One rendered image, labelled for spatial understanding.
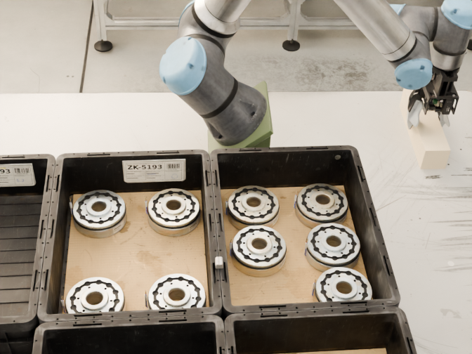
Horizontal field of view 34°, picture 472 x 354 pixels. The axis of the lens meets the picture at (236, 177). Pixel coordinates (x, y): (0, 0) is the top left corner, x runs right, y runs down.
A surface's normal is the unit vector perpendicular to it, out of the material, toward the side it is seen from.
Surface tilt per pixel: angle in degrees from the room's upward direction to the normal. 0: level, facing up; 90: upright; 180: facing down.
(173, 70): 42
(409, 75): 97
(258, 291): 0
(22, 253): 0
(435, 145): 0
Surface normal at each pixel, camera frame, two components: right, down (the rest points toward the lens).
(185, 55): -0.63, -0.43
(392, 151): 0.04, -0.72
